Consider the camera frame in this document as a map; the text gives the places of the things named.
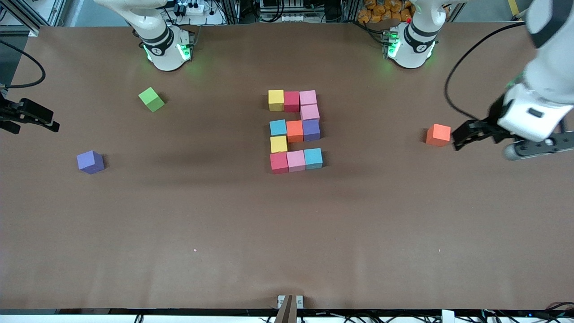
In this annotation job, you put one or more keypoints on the aluminium frame post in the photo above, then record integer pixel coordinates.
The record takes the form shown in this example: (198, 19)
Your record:
(229, 11)
(350, 10)

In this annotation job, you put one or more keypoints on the purple foam cube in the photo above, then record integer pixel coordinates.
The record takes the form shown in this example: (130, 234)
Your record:
(311, 130)
(90, 162)

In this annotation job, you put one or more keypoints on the yellow foam cube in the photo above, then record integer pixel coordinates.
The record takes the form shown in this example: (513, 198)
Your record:
(278, 144)
(276, 100)

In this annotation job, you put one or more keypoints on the orange mesh bag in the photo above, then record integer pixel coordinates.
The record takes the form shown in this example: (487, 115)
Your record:
(383, 11)

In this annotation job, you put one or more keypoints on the crimson foam cube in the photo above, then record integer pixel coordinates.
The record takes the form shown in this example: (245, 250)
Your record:
(291, 101)
(279, 163)

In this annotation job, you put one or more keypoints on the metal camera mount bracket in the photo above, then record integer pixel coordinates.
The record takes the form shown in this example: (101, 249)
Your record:
(289, 305)

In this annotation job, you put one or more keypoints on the light blue foam cube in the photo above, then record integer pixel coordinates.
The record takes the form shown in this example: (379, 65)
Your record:
(313, 158)
(278, 127)

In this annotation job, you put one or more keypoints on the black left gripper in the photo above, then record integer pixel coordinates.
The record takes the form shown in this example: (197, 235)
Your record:
(494, 119)

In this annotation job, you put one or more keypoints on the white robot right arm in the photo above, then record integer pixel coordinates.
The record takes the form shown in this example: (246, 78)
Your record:
(163, 42)

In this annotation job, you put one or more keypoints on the white electrical box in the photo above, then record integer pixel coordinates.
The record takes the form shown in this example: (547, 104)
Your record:
(287, 17)

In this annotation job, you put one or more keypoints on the white power strip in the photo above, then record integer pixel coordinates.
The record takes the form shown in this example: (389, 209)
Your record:
(193, 8)

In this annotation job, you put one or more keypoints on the pink foam cube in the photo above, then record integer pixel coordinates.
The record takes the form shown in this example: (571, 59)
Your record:
(310, 112)
(296, 160)
(308, 98)

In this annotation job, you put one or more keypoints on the green foam cube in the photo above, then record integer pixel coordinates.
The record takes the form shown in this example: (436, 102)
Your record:
(151, 99)

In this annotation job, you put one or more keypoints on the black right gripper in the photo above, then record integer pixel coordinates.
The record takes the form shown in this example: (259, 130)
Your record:
(9, 112)

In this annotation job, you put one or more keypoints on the orange foam cube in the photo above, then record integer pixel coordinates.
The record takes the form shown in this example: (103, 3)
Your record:
(438, 135)
(294, 131)

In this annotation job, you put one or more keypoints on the aluminium frame profile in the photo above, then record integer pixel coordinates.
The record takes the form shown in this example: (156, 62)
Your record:
(31, 27)

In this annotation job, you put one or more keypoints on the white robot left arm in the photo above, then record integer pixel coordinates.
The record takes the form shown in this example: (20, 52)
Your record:
(538, 98)

